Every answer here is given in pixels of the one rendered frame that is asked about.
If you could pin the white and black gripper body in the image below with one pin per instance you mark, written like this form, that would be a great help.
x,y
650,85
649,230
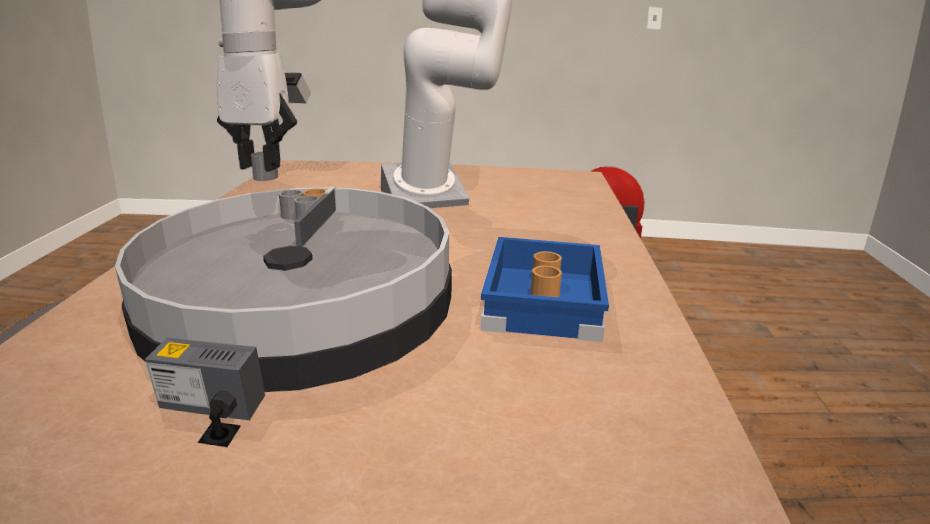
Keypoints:
x,y
248,87

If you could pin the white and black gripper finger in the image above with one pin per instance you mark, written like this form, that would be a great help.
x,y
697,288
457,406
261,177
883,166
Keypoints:
x,y
244,145
271,150

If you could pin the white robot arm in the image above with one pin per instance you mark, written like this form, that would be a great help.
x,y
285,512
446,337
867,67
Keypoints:
x,y
432,57

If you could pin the grey metal bushing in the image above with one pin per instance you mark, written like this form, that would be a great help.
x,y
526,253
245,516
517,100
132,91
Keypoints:
x,y
287,203
302,204
259,173

